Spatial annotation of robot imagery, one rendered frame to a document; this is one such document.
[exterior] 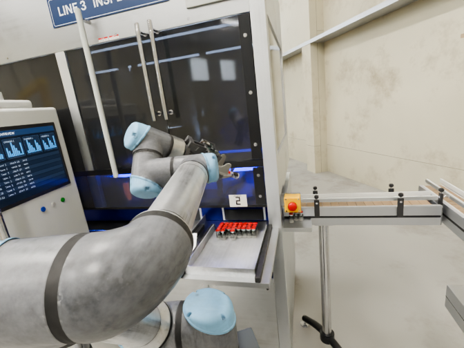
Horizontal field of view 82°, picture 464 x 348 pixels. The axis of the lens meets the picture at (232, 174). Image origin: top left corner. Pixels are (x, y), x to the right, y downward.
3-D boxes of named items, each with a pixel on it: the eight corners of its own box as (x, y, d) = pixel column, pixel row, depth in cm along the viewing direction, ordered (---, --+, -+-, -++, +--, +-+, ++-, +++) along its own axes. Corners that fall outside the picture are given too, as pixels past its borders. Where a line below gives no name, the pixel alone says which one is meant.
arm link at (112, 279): (163, 268, 22) (215, 141, 68) (39, 278, 23) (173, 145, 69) (188, 365, 26) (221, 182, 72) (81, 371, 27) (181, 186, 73)
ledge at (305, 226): (284, 219, 138) (284, 215, 137) (311, 219, 134) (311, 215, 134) (283, 231, 125) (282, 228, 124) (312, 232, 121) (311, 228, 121)
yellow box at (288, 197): (285, 206, 128) (284, 192, 126) (301, 206, 126) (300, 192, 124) (284, 213, 121) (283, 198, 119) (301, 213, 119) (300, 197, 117)
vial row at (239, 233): (219, 235, 124) (217, 226, 123) (257, 236, 119) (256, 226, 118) (217, 237, 122) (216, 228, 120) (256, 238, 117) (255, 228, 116)
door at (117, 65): (96, 169, 143) (66, 51, 128) (175, 164, 131) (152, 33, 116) (95, 169, 142) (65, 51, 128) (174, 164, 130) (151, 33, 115)
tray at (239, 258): (214, 230, 129) (213, 224, 128) (267, 231, 122) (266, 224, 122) (185, 274, 98) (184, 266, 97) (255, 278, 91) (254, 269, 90)
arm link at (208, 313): (239, 367, 60) (232, 317, 56) (180, 371, 61) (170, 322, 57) (239, 324, 71) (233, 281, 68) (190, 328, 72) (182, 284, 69)
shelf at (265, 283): (155, 224, 151) (155, 220, 150) (279, 224, 132) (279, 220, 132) (94, 277, 106) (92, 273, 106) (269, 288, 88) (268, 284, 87)
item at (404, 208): (283, 226, 134) (281, 197, 130) (284, 213, 148) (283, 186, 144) (442, 226, 116) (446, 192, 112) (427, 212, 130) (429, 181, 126)
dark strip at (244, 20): (256, 204, 125) (237, 15, 105) (266, 203, 124) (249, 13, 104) (256, 204, 124) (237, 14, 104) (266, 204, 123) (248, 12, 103)
